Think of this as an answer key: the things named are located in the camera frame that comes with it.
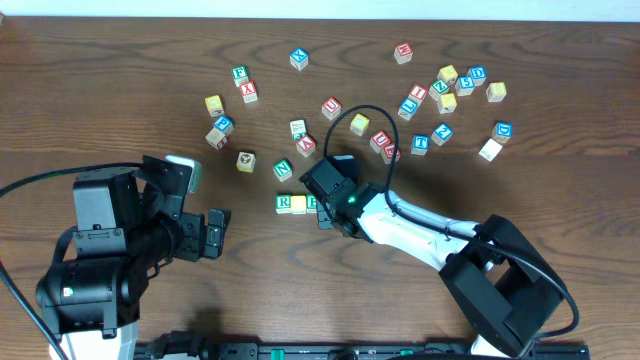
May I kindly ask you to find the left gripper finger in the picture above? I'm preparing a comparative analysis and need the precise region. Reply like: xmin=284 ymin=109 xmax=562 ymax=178
xmin=203 ymin=208 xmax=231 ymax=259
xmin=133 ymin=156 xmax=193 ymax=220

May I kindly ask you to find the green B block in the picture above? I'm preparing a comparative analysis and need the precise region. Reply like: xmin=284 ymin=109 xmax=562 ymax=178
xmin=306 ymin=194 xmax=317 ymax=213

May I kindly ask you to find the yellow O block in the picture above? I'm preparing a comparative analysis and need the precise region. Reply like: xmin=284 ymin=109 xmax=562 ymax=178
xmin=290 ymin=195 xmax=307 ymax=214

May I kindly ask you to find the green R block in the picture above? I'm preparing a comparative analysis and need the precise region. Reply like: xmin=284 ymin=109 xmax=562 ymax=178
xmin=275 ymin=194 xmax=291 ymax=214

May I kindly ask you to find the blue T block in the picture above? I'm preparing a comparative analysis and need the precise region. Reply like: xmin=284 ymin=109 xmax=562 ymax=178
xmin=411 ymin=134 xmax=430 ymax=156

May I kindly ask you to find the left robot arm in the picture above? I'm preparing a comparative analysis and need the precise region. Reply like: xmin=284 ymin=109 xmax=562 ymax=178
xmin=36 ymin=155 xmax=231 ymax=359

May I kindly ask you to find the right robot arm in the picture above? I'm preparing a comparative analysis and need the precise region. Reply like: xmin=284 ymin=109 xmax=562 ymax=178
xmin=299 ymin=155 xmax=569 ymax=358

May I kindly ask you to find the red A block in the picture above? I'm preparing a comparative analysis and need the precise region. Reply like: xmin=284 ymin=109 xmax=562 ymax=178
xmin=296 ymin=134 xmax=317 ymax=158

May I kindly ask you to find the green N block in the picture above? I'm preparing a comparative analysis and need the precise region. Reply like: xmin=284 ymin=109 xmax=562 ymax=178
xmin=273 ymin=159 xmax=293 ymax=182

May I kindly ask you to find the wood block green side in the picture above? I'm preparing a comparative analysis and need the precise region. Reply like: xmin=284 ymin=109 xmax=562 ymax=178
xmin=289 ymin=119 xmax=307 ymax=141

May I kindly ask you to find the plain wood red-sided block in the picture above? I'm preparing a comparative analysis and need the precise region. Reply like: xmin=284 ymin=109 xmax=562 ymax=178
xmin=205 ymin=128 xmax=228 ymax=150

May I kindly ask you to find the wood picture block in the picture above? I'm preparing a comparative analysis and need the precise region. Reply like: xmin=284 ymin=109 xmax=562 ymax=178
xmin=236 ymin=152 xmax=256 ymax=173

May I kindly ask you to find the yellow block centre lower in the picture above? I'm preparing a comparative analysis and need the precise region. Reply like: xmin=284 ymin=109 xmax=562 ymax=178
xmin=350 ymin=113 xmax=370 ymax=136

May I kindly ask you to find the red E block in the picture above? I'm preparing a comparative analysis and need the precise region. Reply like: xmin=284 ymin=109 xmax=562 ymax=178
xmin=380 ymin=143 xmax=401 ymax=165

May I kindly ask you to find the red U block lower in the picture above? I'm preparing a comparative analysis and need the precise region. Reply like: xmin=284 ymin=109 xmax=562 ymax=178
xmin=369 ymin=130 xmax=391 ymax=153

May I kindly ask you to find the red u block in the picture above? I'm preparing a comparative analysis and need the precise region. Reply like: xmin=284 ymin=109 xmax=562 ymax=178
xmin=321 ymin=97 xmax=342 ymax=121
xmin=369 ymin=130 xmax=391 ymax=153

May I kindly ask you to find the red U block upper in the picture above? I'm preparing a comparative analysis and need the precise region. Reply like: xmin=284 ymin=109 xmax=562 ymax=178
xmin=321 ymin=97 xmax=342 ymax=121

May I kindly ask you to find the blue P block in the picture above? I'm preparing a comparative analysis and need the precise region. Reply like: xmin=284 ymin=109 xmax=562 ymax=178
xmin=213 ymin=115 xmax=234 ymax=136

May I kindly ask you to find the yellow block far left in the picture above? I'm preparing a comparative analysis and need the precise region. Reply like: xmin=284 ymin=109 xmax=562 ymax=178
xmin=204 ymin=95 xmax=225 ymax=117

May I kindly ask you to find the blue L block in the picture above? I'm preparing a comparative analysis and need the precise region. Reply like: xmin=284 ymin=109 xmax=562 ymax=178
xmin=398 ymin=98 xmax=419 ymax=121

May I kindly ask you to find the red Y block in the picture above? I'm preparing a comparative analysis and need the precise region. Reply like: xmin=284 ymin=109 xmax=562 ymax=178
xmin=239 ymin=81 xmax=258 ymax=103

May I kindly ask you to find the blue X block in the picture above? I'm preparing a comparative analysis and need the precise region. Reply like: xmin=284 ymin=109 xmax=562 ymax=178
xmin=289 ymin=48 xmax=309 ymax=71

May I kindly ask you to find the blue 2 block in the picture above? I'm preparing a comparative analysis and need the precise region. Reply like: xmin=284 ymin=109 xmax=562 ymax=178
xmin=431 ymin=123 xmax=453 ymax=146

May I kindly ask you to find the green F block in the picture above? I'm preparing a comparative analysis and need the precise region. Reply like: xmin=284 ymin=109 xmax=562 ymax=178
xmin=231 ymin=65 xmax=249 ymax=87

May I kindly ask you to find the red I block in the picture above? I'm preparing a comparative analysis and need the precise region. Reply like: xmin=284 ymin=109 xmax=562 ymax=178
xmin=408 ymin=84 xmax=428 ymax=105

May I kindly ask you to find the yellow block below Z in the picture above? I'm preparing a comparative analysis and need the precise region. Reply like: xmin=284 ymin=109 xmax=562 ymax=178
xmin=437 ymin=93 xmax=457 ymax=114

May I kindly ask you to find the green Z block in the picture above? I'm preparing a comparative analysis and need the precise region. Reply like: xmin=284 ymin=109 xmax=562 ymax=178
xmin=428 ymin=79 xmax=450 ymax=101

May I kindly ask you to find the red H block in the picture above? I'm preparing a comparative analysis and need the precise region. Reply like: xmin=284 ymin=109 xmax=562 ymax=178
xmin=394 ymin=42 xmax=414 ymax=64

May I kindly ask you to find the yellow block top right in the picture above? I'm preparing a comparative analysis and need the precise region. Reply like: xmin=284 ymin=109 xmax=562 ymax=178
xmin=437 ymin=65 xmax=458 ymax=85

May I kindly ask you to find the blue 5 block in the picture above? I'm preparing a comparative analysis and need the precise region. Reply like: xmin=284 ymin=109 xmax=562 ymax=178
xmin=454 ymin=76 xmax=475 ymax=97

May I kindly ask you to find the plain wood block right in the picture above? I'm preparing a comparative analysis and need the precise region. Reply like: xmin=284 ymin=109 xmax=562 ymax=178
xmin=478 ymin=138 xmax=503 ymax=162

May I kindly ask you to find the blue D block lower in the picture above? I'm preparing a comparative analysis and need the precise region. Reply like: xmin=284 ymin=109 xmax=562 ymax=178
xmin=491 ymin=122 xmax=513 ymax=144

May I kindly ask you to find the blue d block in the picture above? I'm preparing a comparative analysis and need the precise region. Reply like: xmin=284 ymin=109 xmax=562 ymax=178
xmin=491 ymin=122 xmax=513 ymax=144
xmin=467 ymin=66 xmax=487 ymax=87

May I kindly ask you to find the blue D block upper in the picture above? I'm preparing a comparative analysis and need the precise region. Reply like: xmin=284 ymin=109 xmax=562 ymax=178
xmin=467 ymin=66 xmax=487 ymax=87

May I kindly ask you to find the yellow 8 block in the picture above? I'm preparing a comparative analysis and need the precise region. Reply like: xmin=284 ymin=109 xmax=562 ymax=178
xmin=486 ymin=82 xmax=507 ymax=103

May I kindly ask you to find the left black cable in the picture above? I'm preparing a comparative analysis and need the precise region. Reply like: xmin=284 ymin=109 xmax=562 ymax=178
xmin=0 ymin=162 xmax=144 ymax=360

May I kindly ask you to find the black cable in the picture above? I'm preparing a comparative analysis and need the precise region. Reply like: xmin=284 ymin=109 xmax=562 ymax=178
xmin=0 ymin=162 xmax=144 ymax=360
xmin=323 ymin=104 xmax=581 ymax=341

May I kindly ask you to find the right black cable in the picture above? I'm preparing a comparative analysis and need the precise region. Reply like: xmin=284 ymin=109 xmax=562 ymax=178
xmin=323 ymin=104 xmax=581 ymax=341

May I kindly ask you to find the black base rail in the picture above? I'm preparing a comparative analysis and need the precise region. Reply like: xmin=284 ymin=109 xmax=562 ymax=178
xmin=133 ymin=329 xmax=591 ymax=360

